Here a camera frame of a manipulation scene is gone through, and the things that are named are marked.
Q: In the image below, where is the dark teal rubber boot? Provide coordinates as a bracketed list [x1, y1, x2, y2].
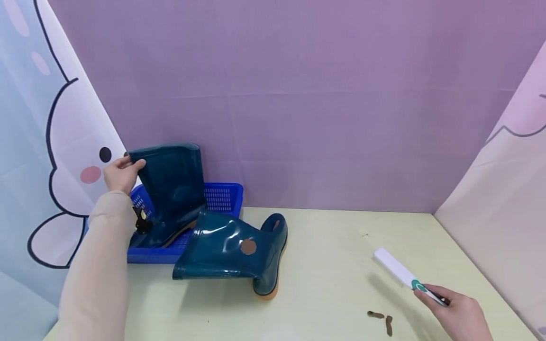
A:
[128, 143, 209, 250]
[172, 210, 289, 301]

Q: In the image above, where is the person's right hand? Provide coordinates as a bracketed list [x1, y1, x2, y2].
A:
[413, 284, 495, 341]

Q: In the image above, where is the black wrist band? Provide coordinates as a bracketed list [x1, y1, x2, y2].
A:
[132, 206, 154, 235]

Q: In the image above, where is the white brush with green label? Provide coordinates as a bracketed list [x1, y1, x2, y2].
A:
[373, 247, 449, 307]

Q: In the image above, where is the person's left hand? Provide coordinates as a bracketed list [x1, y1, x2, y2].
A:
[102, 155, 147, 196]

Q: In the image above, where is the blue plastic basket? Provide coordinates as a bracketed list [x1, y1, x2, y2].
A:
[127, 182, 244, 265]

